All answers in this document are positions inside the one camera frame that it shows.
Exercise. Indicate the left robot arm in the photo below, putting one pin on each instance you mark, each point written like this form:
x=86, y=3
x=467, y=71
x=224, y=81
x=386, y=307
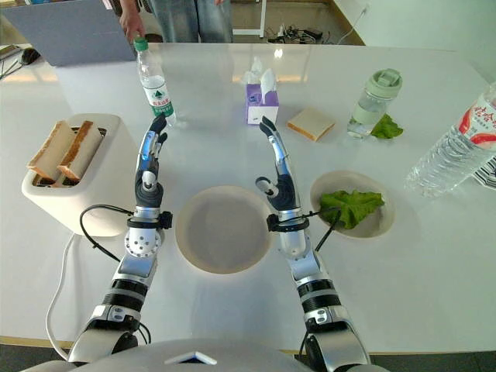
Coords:
x=131, y=271

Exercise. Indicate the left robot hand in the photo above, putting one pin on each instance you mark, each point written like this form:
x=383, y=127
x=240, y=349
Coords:
x=148, y=190

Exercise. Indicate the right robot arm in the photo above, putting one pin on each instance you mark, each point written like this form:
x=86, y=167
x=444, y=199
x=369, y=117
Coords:
x=310, y=279

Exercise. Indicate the bread slice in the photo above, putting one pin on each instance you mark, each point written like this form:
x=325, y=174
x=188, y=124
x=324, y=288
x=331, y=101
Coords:
x=310, y=124
x=50, y=149
x=83, y=149

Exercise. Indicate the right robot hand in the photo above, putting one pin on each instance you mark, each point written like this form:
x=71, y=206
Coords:
x=286, y=190

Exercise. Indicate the green lettuce leaf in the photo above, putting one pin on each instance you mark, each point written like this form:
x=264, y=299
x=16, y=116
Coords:
x=385, y=128
x=354, y=205

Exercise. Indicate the red label water bottle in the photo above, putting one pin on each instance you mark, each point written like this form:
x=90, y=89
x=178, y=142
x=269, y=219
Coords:
x=453, y=151

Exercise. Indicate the cream plate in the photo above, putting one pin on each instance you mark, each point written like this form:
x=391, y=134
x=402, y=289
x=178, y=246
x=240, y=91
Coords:
x=221, y=228
x=372, y=226

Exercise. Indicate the person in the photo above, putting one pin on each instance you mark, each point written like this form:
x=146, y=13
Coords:
x=182, y=19

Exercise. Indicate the robot body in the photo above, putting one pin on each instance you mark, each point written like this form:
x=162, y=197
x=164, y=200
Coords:
x=201, y=354

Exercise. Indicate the cream toaster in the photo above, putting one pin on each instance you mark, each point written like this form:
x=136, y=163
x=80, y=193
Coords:
x=93, y=193

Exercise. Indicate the green cap water bottle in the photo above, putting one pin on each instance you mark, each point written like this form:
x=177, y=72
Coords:
x=155, y=89

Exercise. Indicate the green lid clear tumbler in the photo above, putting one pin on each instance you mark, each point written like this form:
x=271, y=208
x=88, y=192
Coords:
x=374, y=100

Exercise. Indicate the purple tissue box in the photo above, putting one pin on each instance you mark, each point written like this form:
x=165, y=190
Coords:
x=261, y=104

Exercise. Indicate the grey flat board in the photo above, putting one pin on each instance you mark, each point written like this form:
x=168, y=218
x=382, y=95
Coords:
x=73, y=35

